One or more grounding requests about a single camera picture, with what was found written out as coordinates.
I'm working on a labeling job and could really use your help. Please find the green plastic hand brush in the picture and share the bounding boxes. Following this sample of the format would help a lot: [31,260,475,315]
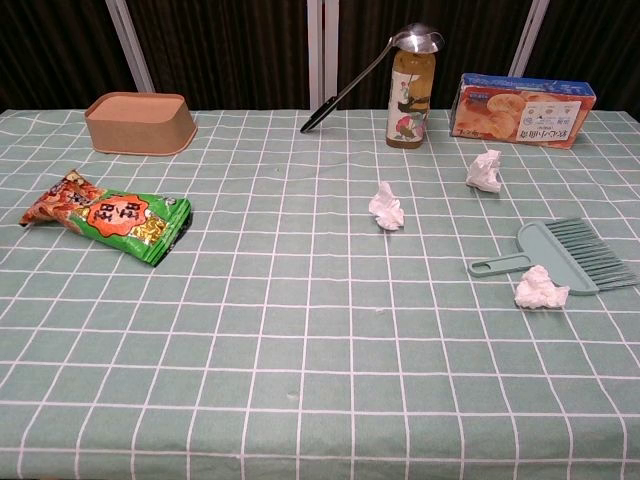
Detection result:
[467,217,640,297]

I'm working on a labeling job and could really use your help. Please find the green checkered tablecloth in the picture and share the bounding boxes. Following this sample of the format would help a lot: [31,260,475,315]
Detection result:
[0,107,640,480]

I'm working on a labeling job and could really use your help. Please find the orange blue biscuit box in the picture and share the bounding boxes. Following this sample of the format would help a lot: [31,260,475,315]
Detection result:
[448,73,598,151]

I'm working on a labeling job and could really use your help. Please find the metal ladle black handle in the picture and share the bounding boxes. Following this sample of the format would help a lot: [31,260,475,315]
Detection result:
[299,22,445,134]

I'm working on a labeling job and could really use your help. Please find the brown paper tub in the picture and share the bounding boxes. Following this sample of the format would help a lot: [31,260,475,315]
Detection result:
[83,91,199,157]

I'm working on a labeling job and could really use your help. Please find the yellow tea bottle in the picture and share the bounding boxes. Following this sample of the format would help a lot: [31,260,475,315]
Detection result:
[386,47,432,150]

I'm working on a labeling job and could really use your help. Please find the white frame post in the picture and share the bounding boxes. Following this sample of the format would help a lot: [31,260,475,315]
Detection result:
[306,0,340,109]
[508,0,550,78]
[104,0,155,94]

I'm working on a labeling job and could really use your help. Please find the white tissue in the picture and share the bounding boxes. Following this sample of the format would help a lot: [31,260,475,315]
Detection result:
[368,180,406,232]
[465,148,503,194]
[514,264,571,310]

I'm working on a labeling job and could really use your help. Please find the dark pleated curtain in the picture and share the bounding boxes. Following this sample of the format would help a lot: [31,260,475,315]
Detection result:
[0,0,640,112]

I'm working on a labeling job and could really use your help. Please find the green orange snack bag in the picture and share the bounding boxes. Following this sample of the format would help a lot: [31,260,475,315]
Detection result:
[19,169,193,268]

